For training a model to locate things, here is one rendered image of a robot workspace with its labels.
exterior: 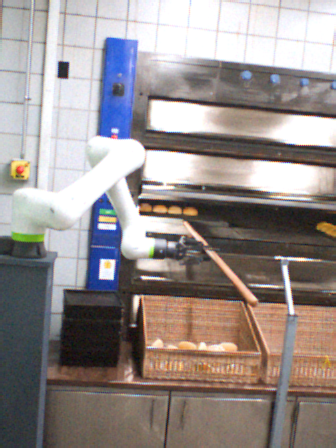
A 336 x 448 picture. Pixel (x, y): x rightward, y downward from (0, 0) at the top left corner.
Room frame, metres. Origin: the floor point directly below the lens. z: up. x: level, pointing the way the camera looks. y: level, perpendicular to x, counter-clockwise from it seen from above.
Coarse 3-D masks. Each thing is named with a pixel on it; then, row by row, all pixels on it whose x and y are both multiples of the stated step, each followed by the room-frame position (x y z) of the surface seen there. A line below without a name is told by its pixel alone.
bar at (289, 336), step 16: (224, 256) 2.84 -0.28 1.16; (240, 256) 2.85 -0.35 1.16; (256, 256) 2.86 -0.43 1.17; (272, 256) 2.88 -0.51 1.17; (288, 288) 2.78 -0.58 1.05; (288, 304) 2.72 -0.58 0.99; (288, 320) 2.66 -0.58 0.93; (288, 336) 2.65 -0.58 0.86; (288, 352) 2.65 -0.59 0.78; (288, 368) 2.65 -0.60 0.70; (288, 384) 2.66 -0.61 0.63; (272, 432) 2.67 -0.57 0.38
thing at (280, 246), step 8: (152, 232) 3.22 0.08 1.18; (168, 240) 3.19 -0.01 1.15; (176, 240) 3.19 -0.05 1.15; (208, 240) 3.21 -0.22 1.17; (216, 240) 3.22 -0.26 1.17; (224, 240) 3.22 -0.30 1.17; (232, 240) 3.23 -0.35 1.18; (240, 240) 3.24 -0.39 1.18; (248, 240) 3.26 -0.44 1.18; (256, 248) 3.24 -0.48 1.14; (264, 248) 3.25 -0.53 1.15; (272, 248) 3.25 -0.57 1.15; (280, 248) 3.26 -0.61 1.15; (288, 248) 3.26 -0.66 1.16; (296, 248) 3.27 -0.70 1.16; (304, 248) 3.28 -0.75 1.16; (312, 248) 3.28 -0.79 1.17; (320, 248) 3.29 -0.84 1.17; (328, 248) 3.29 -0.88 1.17
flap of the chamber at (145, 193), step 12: (144, 192) 3.02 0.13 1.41; (156, 192) 3.03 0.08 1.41; (168, 192) 3.04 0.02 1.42; (180, 192) 3.05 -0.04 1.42; (228, 204) 3.23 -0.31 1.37; (240, 204) 3.19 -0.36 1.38; (252, 204) 3.15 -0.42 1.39; (264, 204) 3.12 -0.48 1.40; (276, 204) 3.10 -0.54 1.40; (288, 204) 3.11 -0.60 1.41; (300, 204) 3.12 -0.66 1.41; (312, 204) 3.13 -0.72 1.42; (324, 204) 3.14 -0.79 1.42
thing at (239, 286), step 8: (184, 224) 3.52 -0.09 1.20; (192, 232) 3.20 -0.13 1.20; (200, 240) 2.95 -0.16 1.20; (216, 256) 2.54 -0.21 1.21; (216, 264) 2.47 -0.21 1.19; (224, 264) 2.38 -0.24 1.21; (224, 272) 2.30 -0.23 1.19; (232, 272) 2.25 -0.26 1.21; (232, 280) 2.15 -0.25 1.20; (240, 288) 2.03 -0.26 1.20; (248, 296) 1.92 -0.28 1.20; (256, 304) 1.88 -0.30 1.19
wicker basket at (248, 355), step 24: (144, 312) 2.98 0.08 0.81; (168, 312) 3.14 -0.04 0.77; (192, 312) 3.15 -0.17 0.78; (216, 312) 3.17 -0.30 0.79; (240, 312) 3.19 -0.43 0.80; (144, 336) 2.77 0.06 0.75; (168, 336) 3.11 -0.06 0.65; (192, 336) 3.12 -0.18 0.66; (216, 336) 3.14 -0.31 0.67; (240, 336) 3.13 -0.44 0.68; (144, 360) 2.68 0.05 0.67; (168, 360) 2.69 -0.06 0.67; (192, 360) 2.71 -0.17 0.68; (216, 360) 2.72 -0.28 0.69; (240, 360) 2.73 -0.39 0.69
